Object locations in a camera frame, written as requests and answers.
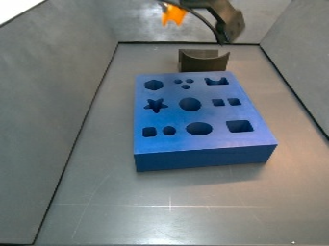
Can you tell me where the blue foam shape board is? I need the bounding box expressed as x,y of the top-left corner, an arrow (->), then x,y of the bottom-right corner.
134,71 -> 278,172

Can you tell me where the black camera cable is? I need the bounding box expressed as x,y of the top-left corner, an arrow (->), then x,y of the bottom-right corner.
157,0 -> 226,46

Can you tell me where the black curved fixture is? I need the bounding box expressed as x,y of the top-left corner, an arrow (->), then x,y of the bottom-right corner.
180,49 -> 230,72

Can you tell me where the yellow arch block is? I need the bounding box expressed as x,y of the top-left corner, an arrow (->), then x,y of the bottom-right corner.
161,3 -> 186,26

